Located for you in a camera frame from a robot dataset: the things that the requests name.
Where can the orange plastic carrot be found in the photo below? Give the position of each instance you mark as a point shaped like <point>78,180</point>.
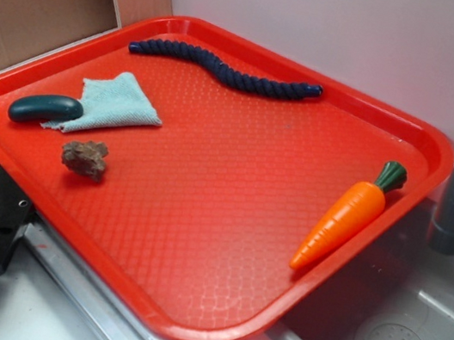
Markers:
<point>360,205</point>

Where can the dark green plastic pickle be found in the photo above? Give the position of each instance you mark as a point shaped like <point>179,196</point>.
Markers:
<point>45,107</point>

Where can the brown rock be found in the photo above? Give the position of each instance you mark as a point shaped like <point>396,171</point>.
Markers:
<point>85,159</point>

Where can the grey plastic sink basin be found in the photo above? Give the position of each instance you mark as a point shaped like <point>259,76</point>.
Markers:
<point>397,288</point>

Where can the red plastic tray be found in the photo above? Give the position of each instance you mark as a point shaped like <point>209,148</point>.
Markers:
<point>194,223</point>

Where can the light blue cloth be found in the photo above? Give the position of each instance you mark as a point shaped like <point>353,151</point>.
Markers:
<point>118,102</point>

